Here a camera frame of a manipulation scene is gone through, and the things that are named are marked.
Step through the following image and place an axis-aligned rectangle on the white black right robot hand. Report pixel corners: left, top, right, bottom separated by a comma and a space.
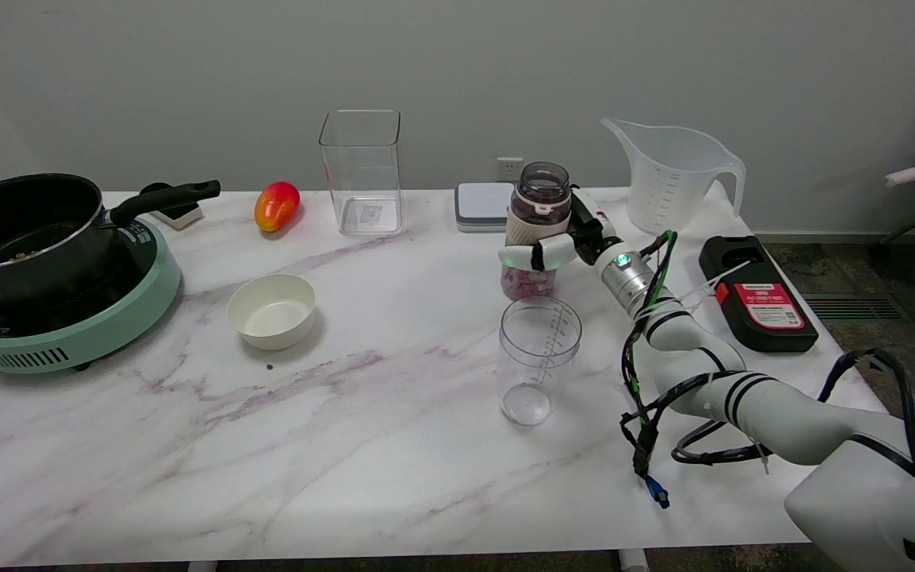
497, 188, 622, 272

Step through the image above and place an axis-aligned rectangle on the clear bottle with beige sleeve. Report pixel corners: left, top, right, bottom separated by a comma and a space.
501, 161, 573, 301

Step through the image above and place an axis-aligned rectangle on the large clear measuring jug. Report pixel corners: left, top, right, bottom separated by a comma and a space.
600, 118, 747, 238

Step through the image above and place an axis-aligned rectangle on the white grey kitchen scale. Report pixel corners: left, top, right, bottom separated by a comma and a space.
454, 183, 515, 234

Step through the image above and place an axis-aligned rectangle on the clear plastic measuring beaker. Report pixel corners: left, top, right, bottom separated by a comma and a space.
496, 296, 583, 427

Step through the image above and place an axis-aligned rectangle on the black device with red label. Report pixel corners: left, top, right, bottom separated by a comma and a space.
698, 235, 819, 354

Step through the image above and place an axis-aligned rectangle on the clear square plastic container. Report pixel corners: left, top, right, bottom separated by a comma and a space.
318, 110, 405, 237

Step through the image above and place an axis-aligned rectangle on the floor vent grille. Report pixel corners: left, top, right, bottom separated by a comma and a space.
803, 294, 908, 320

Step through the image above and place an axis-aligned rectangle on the red orange mango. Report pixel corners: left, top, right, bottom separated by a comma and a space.
254, 181, 302, 234

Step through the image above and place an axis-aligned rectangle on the white round bowl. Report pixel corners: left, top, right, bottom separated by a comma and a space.
226, 273, 316, 351

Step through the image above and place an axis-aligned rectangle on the white block with black top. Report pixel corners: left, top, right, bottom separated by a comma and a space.
140, 183, 204, 231

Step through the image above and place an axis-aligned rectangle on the mint green induction cooker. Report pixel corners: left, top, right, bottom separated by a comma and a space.
0, 216, 182, 375

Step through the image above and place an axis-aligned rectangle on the black saucepan with handle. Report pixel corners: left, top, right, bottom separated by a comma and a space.
0, 173, 222, 307

